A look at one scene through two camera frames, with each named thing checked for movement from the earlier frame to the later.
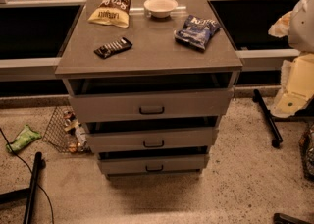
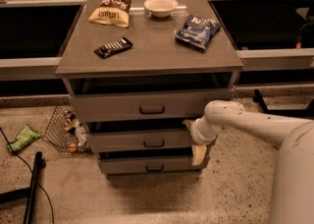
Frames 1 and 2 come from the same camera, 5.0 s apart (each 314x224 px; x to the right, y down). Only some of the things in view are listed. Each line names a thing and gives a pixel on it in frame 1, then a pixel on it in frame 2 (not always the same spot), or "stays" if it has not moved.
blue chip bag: (196, 31) stays
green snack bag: (26, 136) stays
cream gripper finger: (287, 26) → (198, 152)
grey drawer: (184, 137) stays
